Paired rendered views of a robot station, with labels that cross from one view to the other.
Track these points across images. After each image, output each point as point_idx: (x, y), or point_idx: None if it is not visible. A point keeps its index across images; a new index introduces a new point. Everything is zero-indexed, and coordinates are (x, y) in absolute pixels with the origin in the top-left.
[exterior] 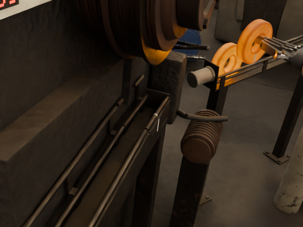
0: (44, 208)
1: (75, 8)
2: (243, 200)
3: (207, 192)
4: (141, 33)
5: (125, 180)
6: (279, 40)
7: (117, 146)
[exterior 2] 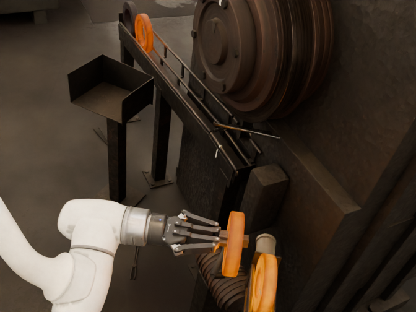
0: (197, 83)
1: None
2: None
3: None
4: None
5: (189, 114)
6: (203, 244)
7: (220, 135)
